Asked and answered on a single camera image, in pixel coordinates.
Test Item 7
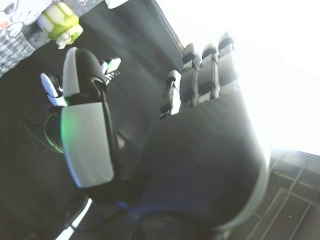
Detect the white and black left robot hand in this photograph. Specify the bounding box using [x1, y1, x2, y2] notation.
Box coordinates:
[60, 31, 271, 240]

